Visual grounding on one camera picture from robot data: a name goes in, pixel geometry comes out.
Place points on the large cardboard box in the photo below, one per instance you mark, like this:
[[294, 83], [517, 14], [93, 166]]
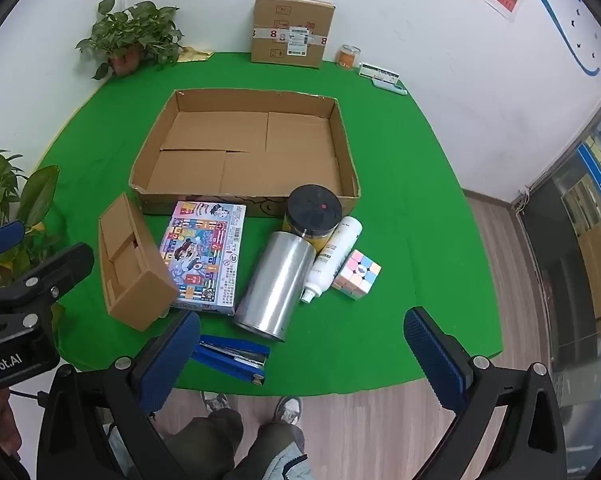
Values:
[[250, 150]]

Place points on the small orange jar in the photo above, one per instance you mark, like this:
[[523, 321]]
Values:
[[348, 57]]

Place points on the person's shoe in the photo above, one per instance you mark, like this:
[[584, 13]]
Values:
[[288, 409], [214, 401]]

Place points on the colourful board game box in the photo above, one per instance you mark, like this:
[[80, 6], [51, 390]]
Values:
[[205, 255]]

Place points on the pastel puzzle cube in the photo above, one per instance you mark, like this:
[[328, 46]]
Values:
[[358, 272]]

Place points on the small brown carton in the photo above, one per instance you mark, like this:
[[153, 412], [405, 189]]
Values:
[[130, 280]]

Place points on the person's right shoe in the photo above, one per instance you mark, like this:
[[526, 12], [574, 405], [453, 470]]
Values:
[[288, 409]]

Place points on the person's light jacket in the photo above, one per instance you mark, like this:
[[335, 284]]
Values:
[[285, 465]]

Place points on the small leafy potted plant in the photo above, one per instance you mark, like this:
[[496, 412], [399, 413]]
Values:
[[130, 30]]

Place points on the stacked cardboard boxes behind glass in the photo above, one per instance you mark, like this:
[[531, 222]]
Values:
[[597, 260]]

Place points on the yellow paper envelope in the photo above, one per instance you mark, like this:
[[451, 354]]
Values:
[[195, 54]]

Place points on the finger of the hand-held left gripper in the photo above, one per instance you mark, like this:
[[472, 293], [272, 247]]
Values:
[[63, 270], [0, 242]]

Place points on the person's left hand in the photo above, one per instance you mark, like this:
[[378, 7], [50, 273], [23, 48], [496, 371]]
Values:
[[0, 425]]

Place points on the silver metal can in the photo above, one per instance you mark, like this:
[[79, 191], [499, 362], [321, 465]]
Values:
[[275, 285]]

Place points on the large-leaf potted plant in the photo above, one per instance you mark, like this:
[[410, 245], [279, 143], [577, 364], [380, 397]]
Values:
[[10, 185]]

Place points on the green tablecloth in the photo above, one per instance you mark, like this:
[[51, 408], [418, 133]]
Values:
[[405, 185]]

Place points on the yellow jar with black lid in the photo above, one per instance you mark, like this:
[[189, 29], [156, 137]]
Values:
[[314, 207]]

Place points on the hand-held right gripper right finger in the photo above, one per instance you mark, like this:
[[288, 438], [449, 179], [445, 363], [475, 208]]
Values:
[[438, 360]]

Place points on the blue wall decal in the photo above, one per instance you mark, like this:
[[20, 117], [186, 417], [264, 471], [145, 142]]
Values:
[[590, 71]]

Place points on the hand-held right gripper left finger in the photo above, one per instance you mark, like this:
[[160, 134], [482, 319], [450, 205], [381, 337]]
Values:
[[173, 355]]

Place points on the sealed cardboard shipping box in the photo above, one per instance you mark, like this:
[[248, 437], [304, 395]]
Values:
[[290, 30]]

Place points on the person's dark trousers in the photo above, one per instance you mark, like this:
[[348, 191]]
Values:
[[205, 440]]

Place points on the blue stapler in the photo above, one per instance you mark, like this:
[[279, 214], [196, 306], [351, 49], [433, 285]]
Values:
[[230, 355]]

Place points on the person's left shoe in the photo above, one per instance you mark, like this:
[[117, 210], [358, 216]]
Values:
[[214, 401]]

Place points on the white spray bottle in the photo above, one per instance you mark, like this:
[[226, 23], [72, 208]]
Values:
[[333, 255]]

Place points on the glass door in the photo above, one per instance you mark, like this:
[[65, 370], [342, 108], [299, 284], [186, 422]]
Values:
[[580, 340]]

